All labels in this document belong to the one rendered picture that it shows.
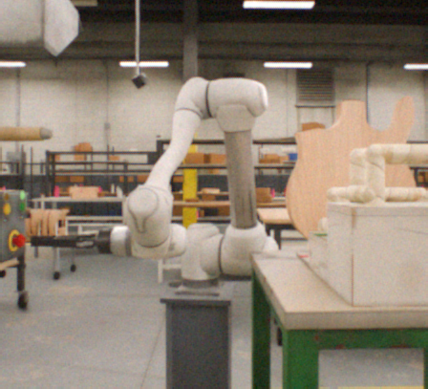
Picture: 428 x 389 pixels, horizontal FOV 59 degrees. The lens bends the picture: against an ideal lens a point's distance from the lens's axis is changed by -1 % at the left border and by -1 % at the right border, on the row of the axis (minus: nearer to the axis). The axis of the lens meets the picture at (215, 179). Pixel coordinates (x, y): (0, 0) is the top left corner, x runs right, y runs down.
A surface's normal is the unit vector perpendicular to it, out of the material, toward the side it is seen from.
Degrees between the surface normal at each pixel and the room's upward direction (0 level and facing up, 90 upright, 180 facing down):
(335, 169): 90
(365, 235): 90
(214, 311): 90
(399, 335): 90
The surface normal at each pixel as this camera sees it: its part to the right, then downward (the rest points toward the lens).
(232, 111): -0.22, 0.38
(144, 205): -0.01, -0.41
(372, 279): 0.00, -0.01
